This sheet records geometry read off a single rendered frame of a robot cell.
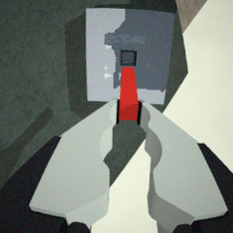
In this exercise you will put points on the red rectangular peg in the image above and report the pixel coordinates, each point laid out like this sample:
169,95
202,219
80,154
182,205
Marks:
128,101

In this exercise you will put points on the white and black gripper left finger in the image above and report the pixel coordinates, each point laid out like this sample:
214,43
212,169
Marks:
66,180

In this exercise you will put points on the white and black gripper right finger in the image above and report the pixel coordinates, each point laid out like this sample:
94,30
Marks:
189,183

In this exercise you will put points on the grey panel with square hole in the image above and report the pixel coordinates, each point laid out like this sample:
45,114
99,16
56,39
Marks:
143,38

